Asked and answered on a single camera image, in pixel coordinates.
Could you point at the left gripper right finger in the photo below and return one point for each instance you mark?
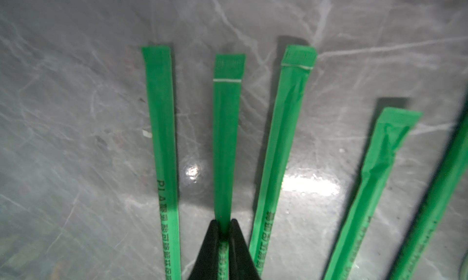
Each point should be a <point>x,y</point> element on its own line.
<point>241,265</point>

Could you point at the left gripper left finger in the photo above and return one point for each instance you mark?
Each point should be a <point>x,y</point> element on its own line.
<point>206,265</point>

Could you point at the green straw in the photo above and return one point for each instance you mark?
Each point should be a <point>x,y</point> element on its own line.
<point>160,98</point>
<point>450,173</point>
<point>295,68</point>
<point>390,131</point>
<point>227,79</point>

